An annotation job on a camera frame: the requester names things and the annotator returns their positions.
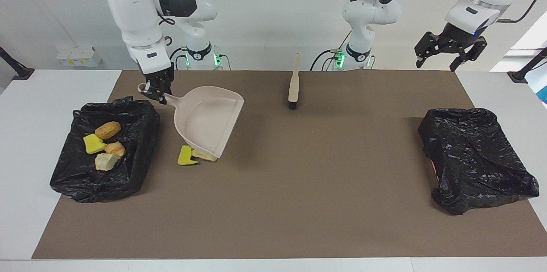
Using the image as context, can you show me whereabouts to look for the crusty bread chunk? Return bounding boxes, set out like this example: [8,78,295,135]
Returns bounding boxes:
[104,141,126,157]

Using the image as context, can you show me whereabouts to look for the white power strip box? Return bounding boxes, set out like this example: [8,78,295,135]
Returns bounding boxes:
[56,46,103,67]

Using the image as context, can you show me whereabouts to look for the beige plastic dustpan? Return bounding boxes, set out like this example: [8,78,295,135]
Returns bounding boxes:
[138,83,245,160]

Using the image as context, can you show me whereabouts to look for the beige hand brush black bristles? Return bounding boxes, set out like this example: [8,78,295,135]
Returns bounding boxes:
[288,52,301,111]

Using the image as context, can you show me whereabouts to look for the pale bread chunk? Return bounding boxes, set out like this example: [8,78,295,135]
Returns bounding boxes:
[94,152,121,172]

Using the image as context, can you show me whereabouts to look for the brown bread-like lump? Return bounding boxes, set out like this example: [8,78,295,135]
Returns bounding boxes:
[94,121,121,140]

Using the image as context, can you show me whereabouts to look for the brown table mat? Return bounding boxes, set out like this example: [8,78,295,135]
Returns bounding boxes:
[32,70,547,260]

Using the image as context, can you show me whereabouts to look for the black base power cable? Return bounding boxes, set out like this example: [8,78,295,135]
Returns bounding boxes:
[310,48,342,71]
[166,47,188,70]

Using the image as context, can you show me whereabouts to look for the notched yellow sponge piece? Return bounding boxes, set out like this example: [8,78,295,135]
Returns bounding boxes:
[177,145,200,166]

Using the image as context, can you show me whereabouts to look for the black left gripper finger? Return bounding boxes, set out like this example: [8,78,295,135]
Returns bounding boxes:
[414,33,441,67]
[449,38,488,72]

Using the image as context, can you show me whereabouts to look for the bin lined with black bag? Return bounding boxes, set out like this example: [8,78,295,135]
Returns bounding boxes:
[50,96,161,203]
[418,108,540,216]

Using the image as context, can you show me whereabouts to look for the black camera stand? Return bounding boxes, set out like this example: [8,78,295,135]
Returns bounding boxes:
[0,46,35,81]
[507,47,547,84]

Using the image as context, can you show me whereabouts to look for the whitish angular foam chunk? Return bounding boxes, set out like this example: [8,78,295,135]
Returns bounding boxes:
[191,148,218,163]

